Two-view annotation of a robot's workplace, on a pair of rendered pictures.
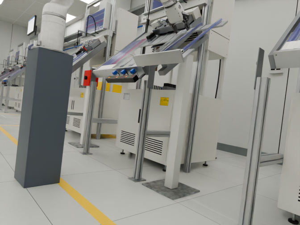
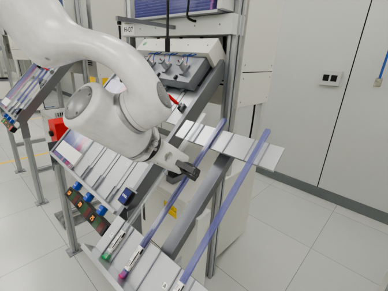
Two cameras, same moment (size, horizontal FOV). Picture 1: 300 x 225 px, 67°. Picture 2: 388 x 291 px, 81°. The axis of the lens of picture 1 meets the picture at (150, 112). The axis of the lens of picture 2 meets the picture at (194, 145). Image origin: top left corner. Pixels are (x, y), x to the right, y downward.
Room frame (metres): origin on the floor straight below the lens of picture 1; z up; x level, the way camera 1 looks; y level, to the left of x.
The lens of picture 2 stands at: (0.81, -0.10, 1.23)
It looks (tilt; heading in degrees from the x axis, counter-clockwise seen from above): 22 degrees down; 354
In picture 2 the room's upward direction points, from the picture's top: 3 degrees clockwise
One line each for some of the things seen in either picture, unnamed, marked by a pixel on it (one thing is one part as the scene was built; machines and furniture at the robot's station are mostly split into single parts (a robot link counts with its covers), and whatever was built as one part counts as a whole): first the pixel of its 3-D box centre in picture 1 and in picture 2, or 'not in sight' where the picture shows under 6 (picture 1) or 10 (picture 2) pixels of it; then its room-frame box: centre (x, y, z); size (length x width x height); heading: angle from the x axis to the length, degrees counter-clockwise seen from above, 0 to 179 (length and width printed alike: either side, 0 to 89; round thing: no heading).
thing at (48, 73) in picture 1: (43, 117); not in sight; (1.23, 0.57, 0.35); 0.18 x 0.18 x 0.70; 45
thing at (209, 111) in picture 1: (167, 127); (181, 198); (2.12, -0.17, 0.31); 0.70 x 0.65 x 0.62; 42
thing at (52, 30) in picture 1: (52, 35); not in sight; (1.23, 0.57, 0.79); 0.19 x 0.19 x 0.18
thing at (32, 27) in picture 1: (33, 27); not in sight; (5.53, 3.06, 2.10); 0.58 x 0.14 x 0.41; 42
